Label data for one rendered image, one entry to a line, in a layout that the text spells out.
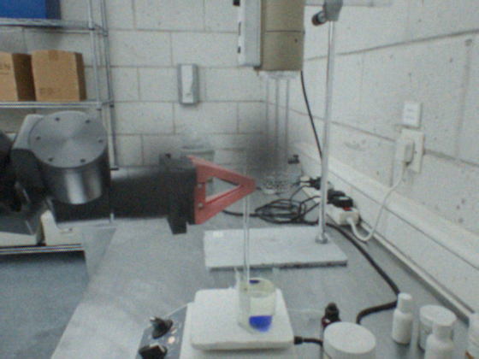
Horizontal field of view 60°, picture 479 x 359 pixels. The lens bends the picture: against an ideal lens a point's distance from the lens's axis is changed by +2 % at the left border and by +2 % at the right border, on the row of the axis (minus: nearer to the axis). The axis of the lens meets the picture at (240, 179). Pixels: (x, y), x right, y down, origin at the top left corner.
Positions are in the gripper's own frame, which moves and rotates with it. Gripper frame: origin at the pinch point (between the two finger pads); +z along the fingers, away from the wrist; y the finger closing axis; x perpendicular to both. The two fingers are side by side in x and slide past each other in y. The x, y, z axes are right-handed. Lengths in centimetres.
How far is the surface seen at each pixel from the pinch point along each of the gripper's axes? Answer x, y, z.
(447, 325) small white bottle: 17.9, -6.4, 23.8
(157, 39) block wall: -37, 244, 18
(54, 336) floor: 101, 139, -45
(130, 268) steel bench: 25.9, 37.6, -12.5
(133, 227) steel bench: 26, 62, -11
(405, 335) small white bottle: 24.4, 1.1, 24.3
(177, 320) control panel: 20.0, 7.4, -7.4
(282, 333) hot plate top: 17.2, -3.5, 3.3
